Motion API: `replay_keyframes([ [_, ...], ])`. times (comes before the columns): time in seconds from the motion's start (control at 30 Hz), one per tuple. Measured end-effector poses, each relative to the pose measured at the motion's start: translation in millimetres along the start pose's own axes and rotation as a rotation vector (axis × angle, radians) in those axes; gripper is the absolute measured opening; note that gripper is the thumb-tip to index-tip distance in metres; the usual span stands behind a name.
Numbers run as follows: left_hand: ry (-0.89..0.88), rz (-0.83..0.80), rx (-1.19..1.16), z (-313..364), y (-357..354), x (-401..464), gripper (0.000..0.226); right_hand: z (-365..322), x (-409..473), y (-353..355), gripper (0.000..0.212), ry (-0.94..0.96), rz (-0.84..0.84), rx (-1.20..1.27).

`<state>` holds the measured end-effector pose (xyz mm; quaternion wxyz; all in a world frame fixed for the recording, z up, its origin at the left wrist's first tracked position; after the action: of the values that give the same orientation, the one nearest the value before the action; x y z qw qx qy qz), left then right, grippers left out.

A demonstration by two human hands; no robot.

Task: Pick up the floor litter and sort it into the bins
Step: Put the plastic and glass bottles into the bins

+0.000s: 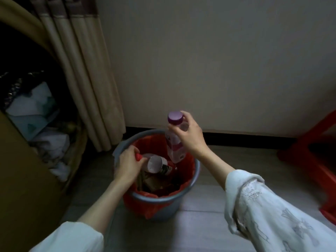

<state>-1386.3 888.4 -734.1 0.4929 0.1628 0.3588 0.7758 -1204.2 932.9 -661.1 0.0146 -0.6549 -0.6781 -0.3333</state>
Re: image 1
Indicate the person's right hand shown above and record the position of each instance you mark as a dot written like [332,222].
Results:
[194,139]

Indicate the black plastic bag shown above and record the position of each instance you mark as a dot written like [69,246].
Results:
[15,86]

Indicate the grey bin with red liner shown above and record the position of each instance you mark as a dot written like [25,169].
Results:
[162,209]

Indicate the large open cardboard box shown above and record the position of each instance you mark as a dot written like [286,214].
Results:
[80,144]

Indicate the person's left hand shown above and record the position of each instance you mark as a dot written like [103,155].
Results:
[128,167]

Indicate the person's left forearm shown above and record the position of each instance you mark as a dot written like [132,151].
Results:
[105,207]

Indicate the person's printed right sleeve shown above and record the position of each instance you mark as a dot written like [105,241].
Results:
[267,215]

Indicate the striped brown curtain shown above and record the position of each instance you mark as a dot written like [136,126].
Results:
[86,76]

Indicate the white crumpled plastic bag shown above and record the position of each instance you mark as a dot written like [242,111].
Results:
[52,146]

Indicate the white teal printed box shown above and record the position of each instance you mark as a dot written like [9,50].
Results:
[29,112]

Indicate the clear bottle red label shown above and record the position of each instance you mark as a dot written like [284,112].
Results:
[155,165]

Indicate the person's white left sleeve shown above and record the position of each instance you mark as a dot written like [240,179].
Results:
[71,238]

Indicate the person's right forearm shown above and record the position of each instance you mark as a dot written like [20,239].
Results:
[216,167]

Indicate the clear bottle purple cap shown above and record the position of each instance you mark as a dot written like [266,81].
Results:
[174,152]

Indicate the red plastic stool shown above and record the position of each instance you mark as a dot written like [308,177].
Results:
[302,154]

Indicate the torn cardboard pieces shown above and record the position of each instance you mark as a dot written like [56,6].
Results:
[152,183]

